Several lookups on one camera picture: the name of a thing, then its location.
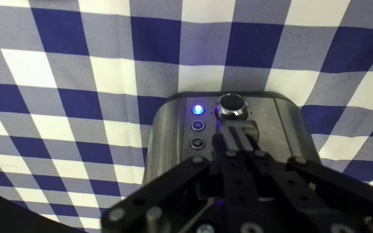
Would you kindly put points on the black toaster dial knob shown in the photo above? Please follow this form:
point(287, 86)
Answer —
point(232, 104)

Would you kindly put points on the blue white checkered tablecloth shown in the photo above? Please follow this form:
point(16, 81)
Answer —
point(109, 86)

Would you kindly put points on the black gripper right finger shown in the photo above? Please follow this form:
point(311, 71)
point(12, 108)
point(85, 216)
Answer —
point(282, 186)

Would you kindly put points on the silver metal toaster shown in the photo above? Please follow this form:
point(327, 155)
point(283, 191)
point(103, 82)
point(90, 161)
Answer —
point(169, 130)

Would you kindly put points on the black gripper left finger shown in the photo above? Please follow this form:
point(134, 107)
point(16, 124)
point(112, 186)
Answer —
point(227, 182)

